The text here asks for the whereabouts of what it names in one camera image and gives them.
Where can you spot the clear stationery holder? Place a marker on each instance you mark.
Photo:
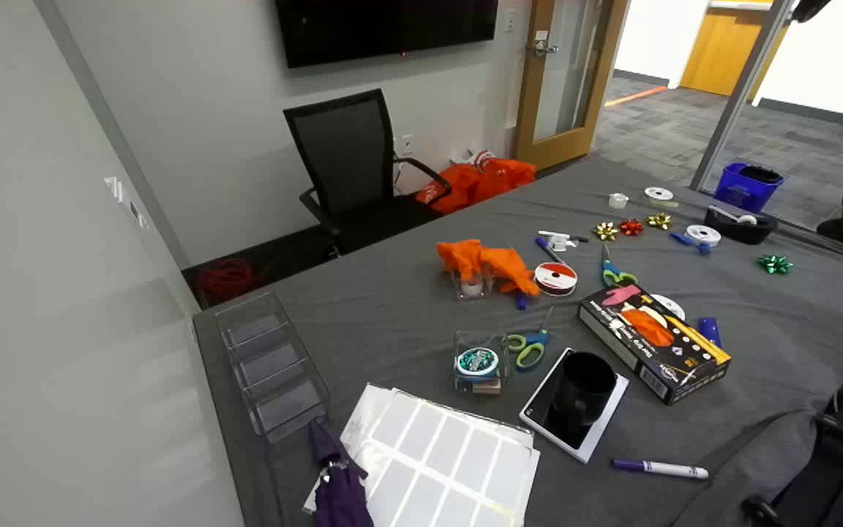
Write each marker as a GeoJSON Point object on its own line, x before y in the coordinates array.
{"type": "Point", "coordinates": [471, 286]}

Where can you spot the clear acrylic card holder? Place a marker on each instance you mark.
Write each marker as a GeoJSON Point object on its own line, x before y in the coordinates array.
{"type": "Point", "coordinates": [272, 375]}

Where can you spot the purple glove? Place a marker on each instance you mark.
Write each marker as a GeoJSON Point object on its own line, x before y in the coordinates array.
{"type": "Point", "coordinates": [339, 488]}

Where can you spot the grey table cloth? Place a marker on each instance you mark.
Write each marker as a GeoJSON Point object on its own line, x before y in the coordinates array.
{"type": "Point", "coordinates": [394, 310]}

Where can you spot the orange fabric bag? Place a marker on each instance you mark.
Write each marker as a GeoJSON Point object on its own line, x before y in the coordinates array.
{"type": "Point", "coordinates": [474, 182]}

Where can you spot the blue pen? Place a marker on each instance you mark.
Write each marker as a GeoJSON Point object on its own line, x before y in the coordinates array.
{"type": "Point", "coordinates": [518, 302]}

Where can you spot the black mesh office chair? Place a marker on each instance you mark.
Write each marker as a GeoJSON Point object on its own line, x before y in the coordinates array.
{"type": "Point", "coordinates": [350, 155]}

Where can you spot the red and white tape roll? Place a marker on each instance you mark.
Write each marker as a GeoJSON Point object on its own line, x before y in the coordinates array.
{"type": "Point", "coordinates": [558, 275]}

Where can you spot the white and blue clip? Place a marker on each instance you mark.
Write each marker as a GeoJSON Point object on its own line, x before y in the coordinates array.
{"type": "Point", "coordinates": [558, 240]}

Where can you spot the yellow gift bow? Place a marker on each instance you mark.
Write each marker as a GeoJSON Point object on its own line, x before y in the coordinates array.
{"type": "Point", "coordinates": [606, 231]}

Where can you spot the wooden door with glass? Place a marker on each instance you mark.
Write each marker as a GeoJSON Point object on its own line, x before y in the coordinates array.
{"type": "Point", "coordinates": [531, 107]}

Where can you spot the white label sheets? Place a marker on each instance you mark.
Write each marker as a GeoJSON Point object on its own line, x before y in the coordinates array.
{"type": "Point", "coordinates": [440, 464]}

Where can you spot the black tablet on white box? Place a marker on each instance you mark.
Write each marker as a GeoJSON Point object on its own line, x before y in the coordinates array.
{"type": "Point", "coordinates": [574, 400]}

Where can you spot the small white cup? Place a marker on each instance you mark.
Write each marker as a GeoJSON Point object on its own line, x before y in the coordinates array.
{"type": "Point", "coordinates": [618, 199]}

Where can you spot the red gift bow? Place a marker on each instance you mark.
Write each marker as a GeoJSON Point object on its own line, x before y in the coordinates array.
{"type": "Point", "coordinates": [629, 226]}

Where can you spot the black stationery set box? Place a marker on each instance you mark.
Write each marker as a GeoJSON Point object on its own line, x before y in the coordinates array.
{"type": "Point", "coordinates": [650, 341]}

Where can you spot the gold gift bow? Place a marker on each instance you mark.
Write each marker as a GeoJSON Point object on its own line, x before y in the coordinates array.
{"type": "Point", "coordinates": [659, 221]}

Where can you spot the blue binder clip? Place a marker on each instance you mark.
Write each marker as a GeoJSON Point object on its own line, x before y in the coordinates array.
{"type": "Point", "coordinates": [710, 328]}

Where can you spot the purple and white marker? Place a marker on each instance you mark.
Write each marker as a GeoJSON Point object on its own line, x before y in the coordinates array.
{"type": "Point", "coordinates": [659, 470]}

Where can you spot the black tray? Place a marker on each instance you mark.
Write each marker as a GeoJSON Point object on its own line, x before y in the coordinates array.
{"type": "Point", "coordinates": [738, 226]}

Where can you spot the blue storage bin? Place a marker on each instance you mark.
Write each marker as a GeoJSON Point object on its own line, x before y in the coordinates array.
{"type": "Point", "coordinates": [748, 182]}

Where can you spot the green gift bow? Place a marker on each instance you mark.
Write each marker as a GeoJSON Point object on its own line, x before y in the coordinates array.
{"type": "Point", "coordinates": [776, 264]}

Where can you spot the grey metal pole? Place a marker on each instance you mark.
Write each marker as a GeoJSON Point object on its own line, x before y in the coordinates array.
{"type": "Point", "coordinates": [738, 91]}

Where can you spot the yellow door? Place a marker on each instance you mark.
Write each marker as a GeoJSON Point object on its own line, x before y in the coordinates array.
{"type": "Point", "coordinates": [723, 47]}

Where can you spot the black and red chair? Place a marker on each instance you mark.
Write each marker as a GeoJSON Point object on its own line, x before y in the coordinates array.
{"type": "Point", "coordinates": [833, 477]}

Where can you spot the black wall monitor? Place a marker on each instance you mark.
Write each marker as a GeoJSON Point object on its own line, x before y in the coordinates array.
{"type": "Point", "coordinates": [382, 24]}

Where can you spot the white wall outlet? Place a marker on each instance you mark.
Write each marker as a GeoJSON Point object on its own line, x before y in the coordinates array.
{"type": "Point", "coordinates": [121, 193]}

